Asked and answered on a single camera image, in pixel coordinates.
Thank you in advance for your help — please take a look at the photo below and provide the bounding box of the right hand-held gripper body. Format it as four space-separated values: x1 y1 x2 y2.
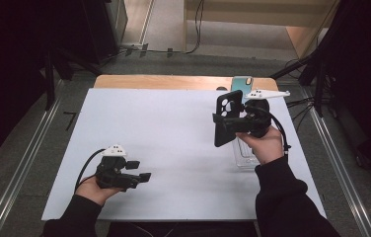
236 87 292 139

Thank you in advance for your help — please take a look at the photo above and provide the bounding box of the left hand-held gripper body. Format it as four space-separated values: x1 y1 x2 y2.
95 144 142 193

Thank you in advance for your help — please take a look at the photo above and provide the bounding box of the black phone case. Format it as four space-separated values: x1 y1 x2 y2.
213 89 245 148

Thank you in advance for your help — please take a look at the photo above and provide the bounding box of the blue phone case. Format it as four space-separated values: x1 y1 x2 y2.
231 75 255 96

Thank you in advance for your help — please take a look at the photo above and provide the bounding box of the clear plastic tray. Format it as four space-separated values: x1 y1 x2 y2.
231 92 264 170

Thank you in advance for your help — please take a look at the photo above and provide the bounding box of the person's left hand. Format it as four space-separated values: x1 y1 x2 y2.
74 176 124 207

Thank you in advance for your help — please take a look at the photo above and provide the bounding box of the person's right hand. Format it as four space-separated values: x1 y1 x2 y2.
236 124 288 166

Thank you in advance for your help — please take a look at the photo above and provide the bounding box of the wooden table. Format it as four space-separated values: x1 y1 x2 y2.
93 74 279 93

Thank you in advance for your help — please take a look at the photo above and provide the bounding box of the black stand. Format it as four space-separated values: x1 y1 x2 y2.
41 43 104 112
269 48 334 119

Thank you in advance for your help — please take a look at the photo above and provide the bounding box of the light wooden furniture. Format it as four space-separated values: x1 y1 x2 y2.
183 0 340 61

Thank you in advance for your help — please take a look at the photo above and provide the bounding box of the dark cabinet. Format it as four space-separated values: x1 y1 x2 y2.
80 0 129 65

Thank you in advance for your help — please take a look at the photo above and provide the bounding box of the right hand-held gripper cable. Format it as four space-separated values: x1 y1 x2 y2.
255 105 293 158

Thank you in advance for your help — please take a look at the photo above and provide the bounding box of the hand-held gripper cable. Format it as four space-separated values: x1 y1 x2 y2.
255 105 293 158
74 148 107 193

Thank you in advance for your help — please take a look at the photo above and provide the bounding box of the left hand-held gripper cable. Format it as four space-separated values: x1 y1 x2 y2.
74 148 107 193

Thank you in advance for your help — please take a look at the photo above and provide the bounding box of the bundle of black floor cables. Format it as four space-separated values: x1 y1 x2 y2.
285 95 317 133

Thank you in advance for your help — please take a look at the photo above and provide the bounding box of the metal floor rail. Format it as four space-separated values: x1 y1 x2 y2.
300 86 371 237
0 78 65 237

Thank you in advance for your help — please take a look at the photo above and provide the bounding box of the hanging black cable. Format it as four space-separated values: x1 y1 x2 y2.
184 0 206 55

